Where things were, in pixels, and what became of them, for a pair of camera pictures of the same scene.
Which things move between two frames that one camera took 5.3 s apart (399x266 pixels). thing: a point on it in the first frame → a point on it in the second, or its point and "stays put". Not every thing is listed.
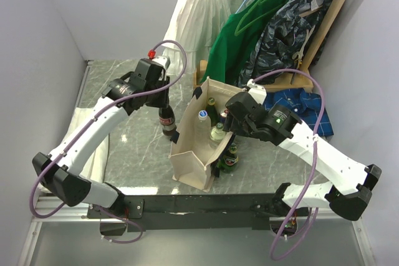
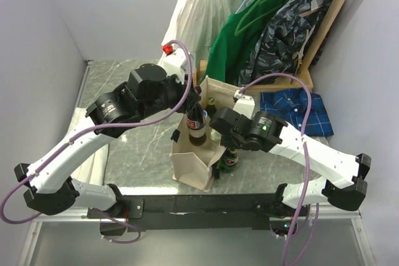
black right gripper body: [232, 124] → [229, 141]
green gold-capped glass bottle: [212, 111] stays put
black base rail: [194, 212] stays put
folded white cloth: [95, 170] stays put
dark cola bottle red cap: [167, 119] → [196, 123]
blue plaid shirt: [306, 106] stays put
